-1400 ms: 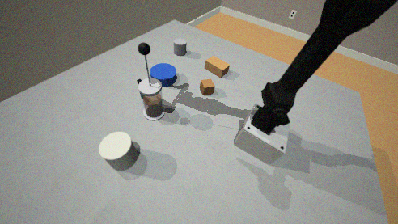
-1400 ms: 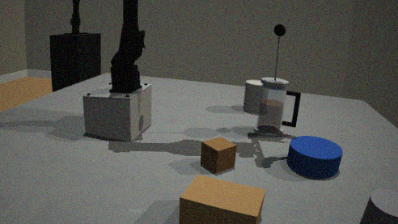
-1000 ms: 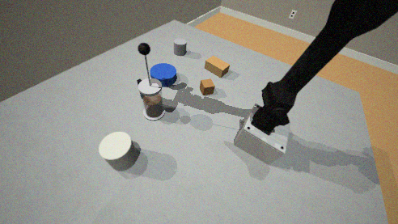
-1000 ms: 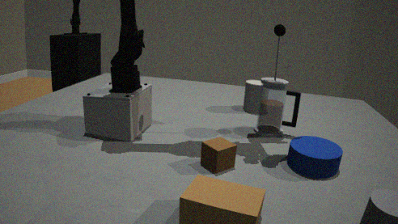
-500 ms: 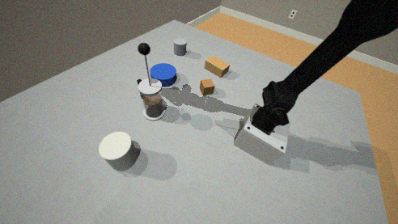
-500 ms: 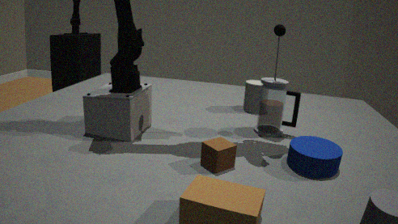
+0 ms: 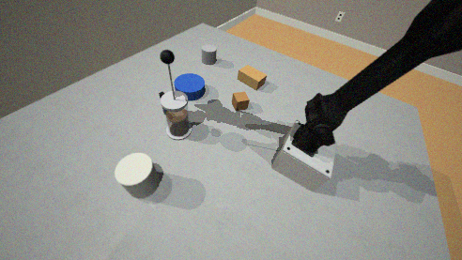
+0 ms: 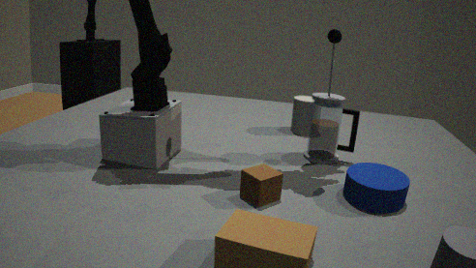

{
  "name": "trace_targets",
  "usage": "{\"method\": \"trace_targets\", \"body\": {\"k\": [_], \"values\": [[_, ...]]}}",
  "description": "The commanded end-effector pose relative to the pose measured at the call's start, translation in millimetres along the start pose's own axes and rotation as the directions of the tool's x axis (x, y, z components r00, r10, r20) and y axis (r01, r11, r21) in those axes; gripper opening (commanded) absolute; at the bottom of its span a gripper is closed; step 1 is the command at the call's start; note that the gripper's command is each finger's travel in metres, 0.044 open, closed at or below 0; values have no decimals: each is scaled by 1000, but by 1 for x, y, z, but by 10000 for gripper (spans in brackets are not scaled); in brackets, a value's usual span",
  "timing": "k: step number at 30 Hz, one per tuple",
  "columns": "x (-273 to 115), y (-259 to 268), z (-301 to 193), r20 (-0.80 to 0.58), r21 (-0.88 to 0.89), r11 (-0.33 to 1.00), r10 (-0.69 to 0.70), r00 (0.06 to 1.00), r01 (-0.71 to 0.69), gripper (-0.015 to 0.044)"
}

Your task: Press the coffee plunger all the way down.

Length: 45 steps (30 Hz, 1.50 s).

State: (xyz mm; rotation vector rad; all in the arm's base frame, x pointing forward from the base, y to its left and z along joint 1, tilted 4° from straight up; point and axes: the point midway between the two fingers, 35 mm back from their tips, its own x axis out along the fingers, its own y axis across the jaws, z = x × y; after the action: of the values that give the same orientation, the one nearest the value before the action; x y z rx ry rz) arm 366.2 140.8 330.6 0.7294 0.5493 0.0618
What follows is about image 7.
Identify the tan rectangular box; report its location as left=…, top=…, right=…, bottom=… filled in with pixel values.
left=238, top=65, right=267, bottom=90

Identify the glass french press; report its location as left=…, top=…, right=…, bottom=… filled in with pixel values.
left=159, top=50, right=192, bottom=140

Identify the white cylinder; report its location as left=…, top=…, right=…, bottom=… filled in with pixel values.
left=115, top=153, right=160, bottom=198

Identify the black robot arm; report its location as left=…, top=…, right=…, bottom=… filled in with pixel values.
left=291, top=0, right=462, bottom=157

